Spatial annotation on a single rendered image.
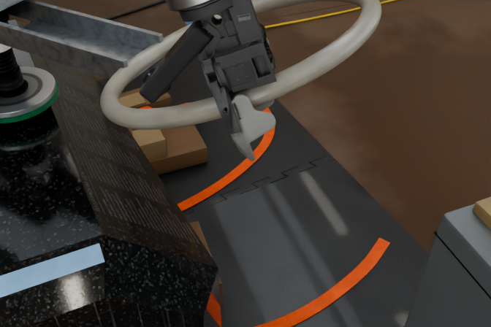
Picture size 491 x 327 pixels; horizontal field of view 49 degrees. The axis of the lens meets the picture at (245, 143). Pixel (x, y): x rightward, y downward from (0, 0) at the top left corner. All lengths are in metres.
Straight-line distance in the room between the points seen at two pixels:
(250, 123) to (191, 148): 1.72
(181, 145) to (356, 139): 0.85
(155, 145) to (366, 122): 1.08
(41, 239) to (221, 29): 0.64
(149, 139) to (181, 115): 1.60
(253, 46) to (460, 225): 0.65
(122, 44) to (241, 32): 0.55
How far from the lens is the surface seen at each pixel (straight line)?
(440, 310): 1.29
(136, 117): 0.77
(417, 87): 3.10
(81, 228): 1.13
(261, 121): 0.68
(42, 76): 1.50
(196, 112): 0.71
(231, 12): 0.65
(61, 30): 1.27
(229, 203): 2.26
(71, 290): 1.12
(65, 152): 1.32
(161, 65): 0.67
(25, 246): 1.14
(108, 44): 1.18
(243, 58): 0.65
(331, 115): 2.78
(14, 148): 1.37
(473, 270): 1.13
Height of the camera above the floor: 1.64
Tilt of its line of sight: 40 degrees down
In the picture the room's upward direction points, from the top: straight up
